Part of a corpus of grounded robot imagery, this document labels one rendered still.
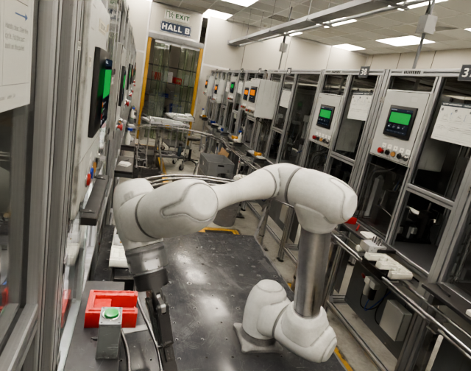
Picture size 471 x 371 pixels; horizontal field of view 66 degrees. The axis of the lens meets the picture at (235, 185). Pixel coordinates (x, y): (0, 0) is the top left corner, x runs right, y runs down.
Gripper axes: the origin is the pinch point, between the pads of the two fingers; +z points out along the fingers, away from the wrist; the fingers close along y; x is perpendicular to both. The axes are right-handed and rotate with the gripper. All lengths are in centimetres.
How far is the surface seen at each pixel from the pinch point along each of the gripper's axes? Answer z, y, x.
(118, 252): -23, -95, 8
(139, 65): -435, -754, 236
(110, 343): -1.5, -26.2, -9.1
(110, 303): -9.1, -44.8, -5.0
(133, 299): -8.0, -46.2, 2.5
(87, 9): -71, 21, -6
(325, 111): -100, -158, 216
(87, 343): -1.4, -35.4, -14.2
